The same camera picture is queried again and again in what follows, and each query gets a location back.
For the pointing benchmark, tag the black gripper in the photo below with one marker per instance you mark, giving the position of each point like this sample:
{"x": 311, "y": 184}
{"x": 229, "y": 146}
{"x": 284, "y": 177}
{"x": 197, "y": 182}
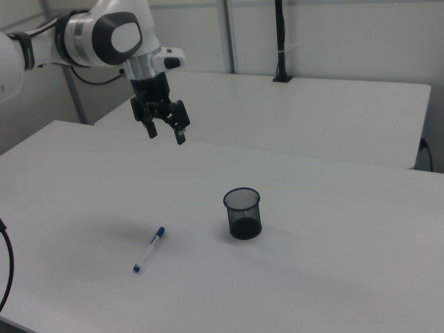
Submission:
{"x": 152, "y": 92}

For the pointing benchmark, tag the white marker with blue cap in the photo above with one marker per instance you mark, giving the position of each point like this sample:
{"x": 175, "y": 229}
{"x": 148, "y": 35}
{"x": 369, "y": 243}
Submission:
{"x": 149, "y": 249}

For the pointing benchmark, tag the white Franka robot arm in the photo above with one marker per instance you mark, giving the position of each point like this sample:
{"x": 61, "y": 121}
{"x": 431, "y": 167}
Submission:
{"x": 104, "y": 38}

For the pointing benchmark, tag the black mesh pen cup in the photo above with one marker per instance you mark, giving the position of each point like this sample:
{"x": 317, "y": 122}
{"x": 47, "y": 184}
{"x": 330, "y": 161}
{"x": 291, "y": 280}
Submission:
{"x": 244, "y": 225}

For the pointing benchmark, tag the white side table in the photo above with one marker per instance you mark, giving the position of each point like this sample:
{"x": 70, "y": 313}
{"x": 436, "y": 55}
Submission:
{"x": 295, "y": 114}

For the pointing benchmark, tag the grey partition post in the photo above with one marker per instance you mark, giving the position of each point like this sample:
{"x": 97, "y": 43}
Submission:
{"x": 229, "y": 34}
{"x": 74, "y": 100}

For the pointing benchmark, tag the black pole clamp mount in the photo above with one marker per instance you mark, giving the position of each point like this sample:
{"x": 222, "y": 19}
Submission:
{"x": 280, "y": 34}

